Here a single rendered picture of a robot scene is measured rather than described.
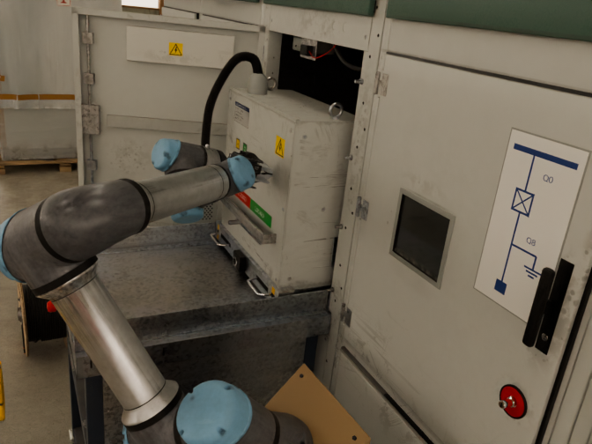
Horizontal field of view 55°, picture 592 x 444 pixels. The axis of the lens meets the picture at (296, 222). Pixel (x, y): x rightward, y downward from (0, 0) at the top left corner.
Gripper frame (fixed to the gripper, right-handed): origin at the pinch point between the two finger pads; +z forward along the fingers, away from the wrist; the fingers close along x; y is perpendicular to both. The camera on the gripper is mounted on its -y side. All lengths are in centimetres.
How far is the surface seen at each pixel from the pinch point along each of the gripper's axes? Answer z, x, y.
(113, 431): -29, -73, 3
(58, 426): -3, -127, -73
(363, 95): 3.9, 26.4, 21.3
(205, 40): 4, 31, -52
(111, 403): -31, -64, 3
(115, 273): -18, -44, -32
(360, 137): 6.1, 16.5, 22.7
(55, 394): 3, -126, -93
